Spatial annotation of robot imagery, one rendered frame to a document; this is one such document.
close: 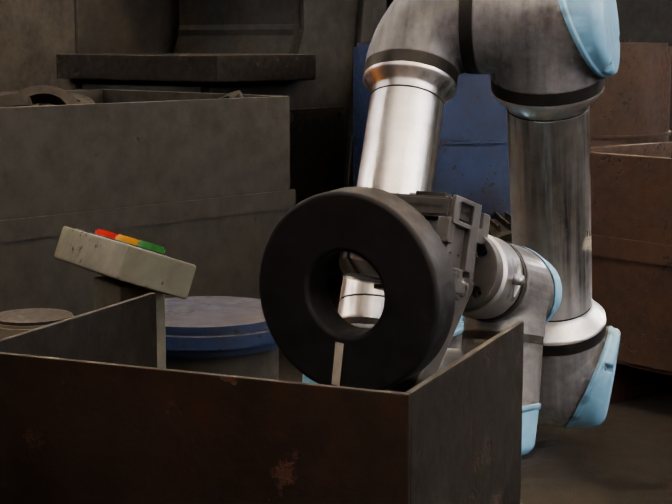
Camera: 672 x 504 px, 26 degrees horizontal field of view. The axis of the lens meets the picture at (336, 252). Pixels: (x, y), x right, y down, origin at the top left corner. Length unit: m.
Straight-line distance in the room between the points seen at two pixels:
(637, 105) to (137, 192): 1.87
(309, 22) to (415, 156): 3.63
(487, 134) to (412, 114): 3.06
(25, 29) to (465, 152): 1.71
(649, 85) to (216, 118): 1.66
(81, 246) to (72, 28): 3.04
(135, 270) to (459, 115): 2.58
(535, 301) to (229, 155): 2.52
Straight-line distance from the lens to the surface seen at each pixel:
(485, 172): 4.50
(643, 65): 4.83
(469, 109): 4.46
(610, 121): 4.77
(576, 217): 1.55
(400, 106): 1.44
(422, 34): 1.46
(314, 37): 5.06
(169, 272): 2.00
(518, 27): 1.45
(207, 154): 3.75
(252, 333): 2.38
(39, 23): 5.24
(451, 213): 1.16
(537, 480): 3.04
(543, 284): 1.35
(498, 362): 0.85
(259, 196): 3.88
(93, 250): 2.07
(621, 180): 3.53
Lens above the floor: 0.89
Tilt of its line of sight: 8 degrees down
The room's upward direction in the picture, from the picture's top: straight up
